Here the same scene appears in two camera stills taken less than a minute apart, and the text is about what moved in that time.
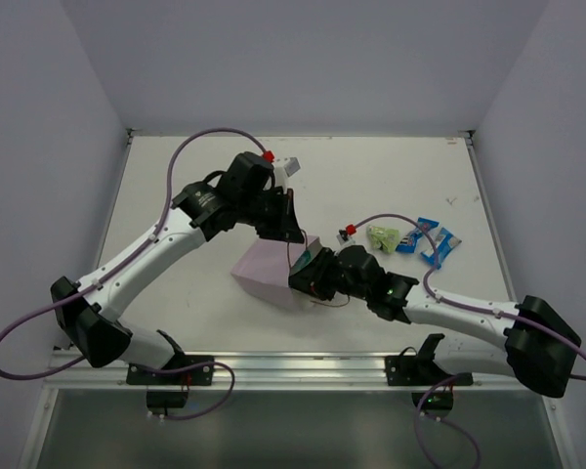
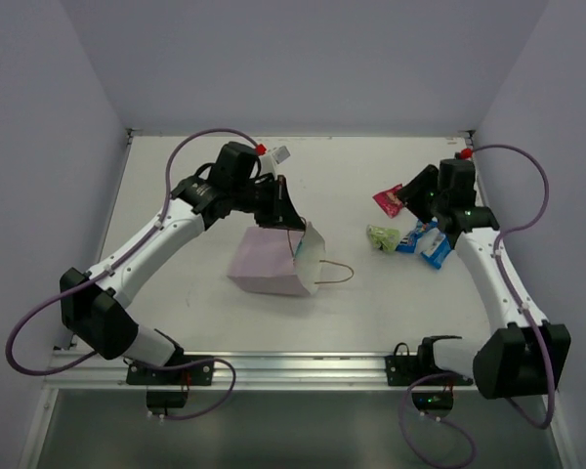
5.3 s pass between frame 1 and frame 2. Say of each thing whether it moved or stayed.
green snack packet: stayed
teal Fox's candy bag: moved
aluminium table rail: stayed
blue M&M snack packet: stayed
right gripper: moved
